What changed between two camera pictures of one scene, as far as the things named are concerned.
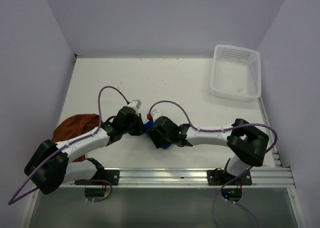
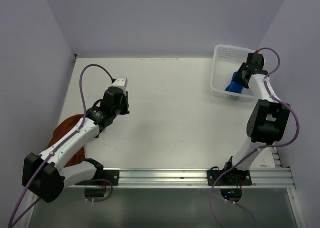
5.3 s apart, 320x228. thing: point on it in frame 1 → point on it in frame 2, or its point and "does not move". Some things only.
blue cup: x=149 y=125 → x=235 y=87
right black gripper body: x=154 y=134 → x=238 y=78
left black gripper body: x=134 y=128 → x=122 y=109
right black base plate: x=217 y=177 does not move
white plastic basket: x=236 y=73 does not move
